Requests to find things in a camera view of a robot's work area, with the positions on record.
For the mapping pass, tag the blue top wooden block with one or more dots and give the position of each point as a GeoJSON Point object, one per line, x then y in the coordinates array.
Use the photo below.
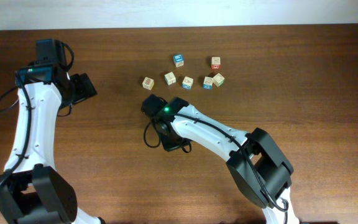
{"type": "Point", "coordinates": [178, 60]}

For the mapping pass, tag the wooden block blue front centre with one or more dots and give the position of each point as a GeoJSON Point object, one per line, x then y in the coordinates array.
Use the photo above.
{"type": "Point", "coordinates": [187, 83]}

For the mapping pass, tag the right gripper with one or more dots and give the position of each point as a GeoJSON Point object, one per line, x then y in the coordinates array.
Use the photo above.
{"type": "Point", "coordinates": [151, 104]}

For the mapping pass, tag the wooden block blue front right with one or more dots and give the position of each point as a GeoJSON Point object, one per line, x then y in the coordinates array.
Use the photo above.
{"type": "Point", "coordinates": [208, 83]}

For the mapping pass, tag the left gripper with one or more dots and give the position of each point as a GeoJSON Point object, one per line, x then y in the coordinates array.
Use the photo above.
{"type": "Point", "coordinates": [83, 86]}

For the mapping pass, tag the plain wooden block far left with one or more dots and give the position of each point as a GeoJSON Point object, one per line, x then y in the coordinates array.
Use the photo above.
{"type": "Point", "coordinates": [148, 83]}

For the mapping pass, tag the red side wooden block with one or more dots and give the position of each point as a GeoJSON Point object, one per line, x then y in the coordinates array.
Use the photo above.
{"type": "Point", "coordinates": [215, 62]}

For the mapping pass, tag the wooden block blue left side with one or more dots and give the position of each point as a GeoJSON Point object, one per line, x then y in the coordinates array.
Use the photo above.
{"type": "Point", "coordinates": [170, 78]}

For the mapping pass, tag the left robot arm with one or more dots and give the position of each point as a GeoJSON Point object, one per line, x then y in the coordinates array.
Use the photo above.
{"type": "Point", "coordinates": [31, 189]}

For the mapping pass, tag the wooden block green edge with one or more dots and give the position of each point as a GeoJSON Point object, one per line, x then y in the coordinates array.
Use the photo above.
{"type": "Point", "coordinates": [218, 79]}

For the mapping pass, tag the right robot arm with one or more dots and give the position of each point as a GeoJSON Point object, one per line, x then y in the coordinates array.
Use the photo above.
{"type": "Point", "coordinates": [259, 168]}

